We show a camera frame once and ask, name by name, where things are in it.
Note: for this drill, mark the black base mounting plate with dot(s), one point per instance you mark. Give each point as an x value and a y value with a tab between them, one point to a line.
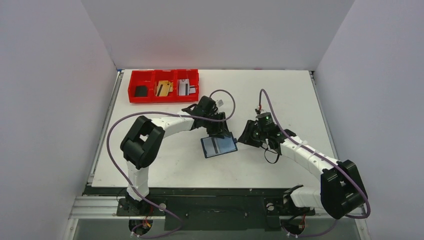
270	198

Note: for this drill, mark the black card in bin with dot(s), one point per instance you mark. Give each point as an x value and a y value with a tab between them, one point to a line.
141	91

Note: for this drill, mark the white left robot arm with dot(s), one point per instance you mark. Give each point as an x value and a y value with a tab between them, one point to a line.
142	142

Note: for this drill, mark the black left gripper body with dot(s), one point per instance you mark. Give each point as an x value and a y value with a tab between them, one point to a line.
210	124

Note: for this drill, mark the aluminium frame rail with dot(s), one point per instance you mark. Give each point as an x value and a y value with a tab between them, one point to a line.
102	207

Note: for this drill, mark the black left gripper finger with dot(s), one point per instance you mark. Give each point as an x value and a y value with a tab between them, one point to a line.
214	132
224	130

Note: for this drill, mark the red three-compartment bin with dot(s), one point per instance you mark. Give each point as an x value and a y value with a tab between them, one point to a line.
150	78

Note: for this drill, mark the silver cards in bin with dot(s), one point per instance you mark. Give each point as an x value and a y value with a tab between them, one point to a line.
185	88

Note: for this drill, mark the navy blue card holder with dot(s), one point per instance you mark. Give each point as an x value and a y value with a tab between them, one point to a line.
226	145

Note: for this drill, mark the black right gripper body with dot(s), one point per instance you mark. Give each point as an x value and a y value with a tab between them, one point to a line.
251	133

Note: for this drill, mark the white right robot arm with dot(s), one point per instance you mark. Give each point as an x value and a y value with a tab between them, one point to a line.
341	188

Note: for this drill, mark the gold cards in bin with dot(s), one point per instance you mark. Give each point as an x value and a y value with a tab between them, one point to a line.
164	88

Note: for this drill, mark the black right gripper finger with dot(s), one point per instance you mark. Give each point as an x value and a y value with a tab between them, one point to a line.
250	130
254	141

